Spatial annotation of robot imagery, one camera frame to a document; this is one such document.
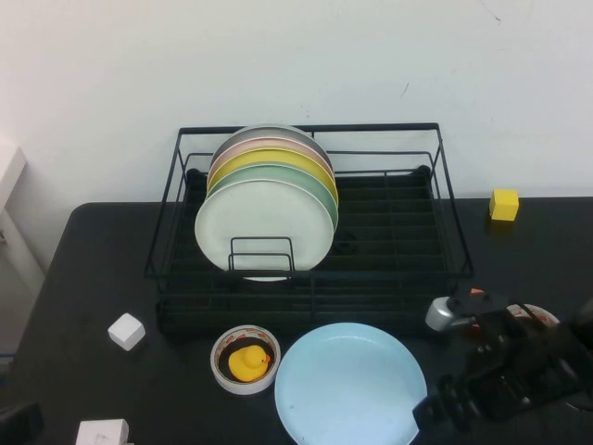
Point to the white power adapter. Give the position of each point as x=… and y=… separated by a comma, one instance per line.
x=99, y=433

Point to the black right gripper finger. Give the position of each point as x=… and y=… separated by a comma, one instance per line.
x=435, y=415
x=458, y=394

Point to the white foam cube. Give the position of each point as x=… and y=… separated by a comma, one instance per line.
x=126, y=331

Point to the white cabinet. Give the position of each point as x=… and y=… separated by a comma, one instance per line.
x=11, y=171

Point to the yellow foam cube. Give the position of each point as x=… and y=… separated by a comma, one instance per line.
x=504, y=205

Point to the yellow plate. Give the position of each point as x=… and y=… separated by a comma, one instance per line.
x=268, y=156

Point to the white tape roll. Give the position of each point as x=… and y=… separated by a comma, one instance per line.
x=241, y=388
x=533, y=309

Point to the pink plate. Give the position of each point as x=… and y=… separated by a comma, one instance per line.
x=259, y=143

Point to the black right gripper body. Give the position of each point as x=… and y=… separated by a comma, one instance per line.
x=519, y=371

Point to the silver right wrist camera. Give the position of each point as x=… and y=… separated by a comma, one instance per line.
x=442, y=315

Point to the light blue plate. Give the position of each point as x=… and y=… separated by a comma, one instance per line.
x=347, y=385

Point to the yellow rubber duck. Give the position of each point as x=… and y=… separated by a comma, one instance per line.
x=245, y=364

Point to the black drip tray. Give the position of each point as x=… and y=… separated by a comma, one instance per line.
x=370, y=326

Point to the green plate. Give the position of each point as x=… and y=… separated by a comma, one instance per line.
x=287, y=173

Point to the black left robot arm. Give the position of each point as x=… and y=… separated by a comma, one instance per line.
x=18, y=424

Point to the grey plate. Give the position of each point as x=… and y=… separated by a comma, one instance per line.
x=264, y=132

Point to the orange foam cube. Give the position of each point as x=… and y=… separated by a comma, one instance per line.
x=475, y=291

